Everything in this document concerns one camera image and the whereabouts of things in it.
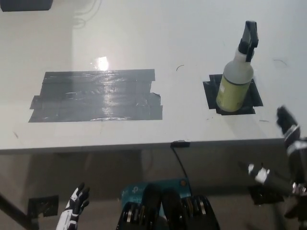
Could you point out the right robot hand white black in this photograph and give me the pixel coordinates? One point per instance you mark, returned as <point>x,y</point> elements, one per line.
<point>293,143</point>

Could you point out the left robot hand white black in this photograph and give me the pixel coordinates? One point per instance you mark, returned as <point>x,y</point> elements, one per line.
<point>75,203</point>

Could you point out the black box on table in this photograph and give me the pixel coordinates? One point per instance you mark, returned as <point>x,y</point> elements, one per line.
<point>24,4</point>

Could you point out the white spray bottle black trigger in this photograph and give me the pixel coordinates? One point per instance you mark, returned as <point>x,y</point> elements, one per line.
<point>233,83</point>

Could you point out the large grey tape patch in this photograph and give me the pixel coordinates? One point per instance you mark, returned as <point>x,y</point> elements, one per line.
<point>96,95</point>

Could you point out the small black tape square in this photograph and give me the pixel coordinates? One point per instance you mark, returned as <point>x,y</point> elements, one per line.
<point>255,98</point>

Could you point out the black floor tape patch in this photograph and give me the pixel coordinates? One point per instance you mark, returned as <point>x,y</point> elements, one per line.
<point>43,206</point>
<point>263,196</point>

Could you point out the dark diagonal table leg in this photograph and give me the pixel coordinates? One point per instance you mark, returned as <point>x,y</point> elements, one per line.
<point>16,210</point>

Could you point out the black and teal robot torso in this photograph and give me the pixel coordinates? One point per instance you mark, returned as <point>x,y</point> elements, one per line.
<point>168,206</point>

